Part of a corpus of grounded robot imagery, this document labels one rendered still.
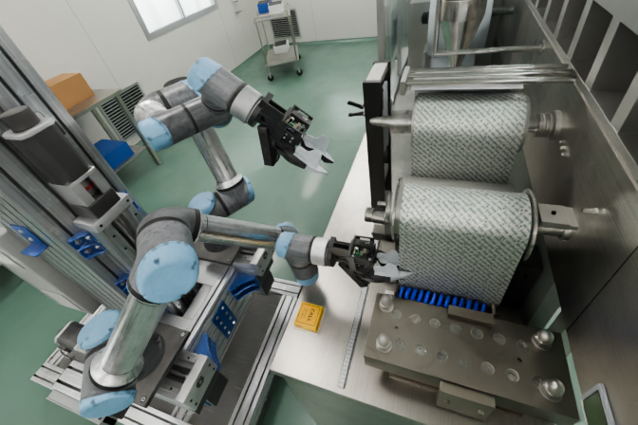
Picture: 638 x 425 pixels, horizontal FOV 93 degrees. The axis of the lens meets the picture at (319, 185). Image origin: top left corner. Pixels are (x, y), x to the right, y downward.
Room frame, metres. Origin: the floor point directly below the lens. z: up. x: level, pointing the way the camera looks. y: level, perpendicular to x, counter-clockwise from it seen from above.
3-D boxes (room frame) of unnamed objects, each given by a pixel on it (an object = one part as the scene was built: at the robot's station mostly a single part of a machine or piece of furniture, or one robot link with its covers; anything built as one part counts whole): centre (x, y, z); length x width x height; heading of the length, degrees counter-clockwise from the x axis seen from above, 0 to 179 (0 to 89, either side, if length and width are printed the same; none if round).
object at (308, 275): (0.56, 0.10, 1.01); 0.11 x 0.08 x 0.11; 19
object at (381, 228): (0.53, -0.15, 1.05); 0.06 x 0.05 x 0.31; 63
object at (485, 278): (0.37, -0.26, 1.11); 0.23 x 0.01 x 0.18; 63
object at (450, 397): (0.16, -0.20, 0.97); 0.10 x 0.03 x 0.11; 63
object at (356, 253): (0.47, -0.05, 1.12); 0.12 x 0.08 x 0.09; 63
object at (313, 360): (1.30, -0.63, 0.88); 2.52 x 0.66 x 0.04; 153
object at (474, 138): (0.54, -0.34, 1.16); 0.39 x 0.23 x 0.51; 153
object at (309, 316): (0.44, 0.11, 0.91); 0.07 x 0.07 x 0.02; 63
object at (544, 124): (0.57, -0.54, 1.34); 0.07 x 0.07 x 0.07; 63
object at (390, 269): (0.41, -0.13, 1.11); 0.09 x 0.03 x 0.06; 62
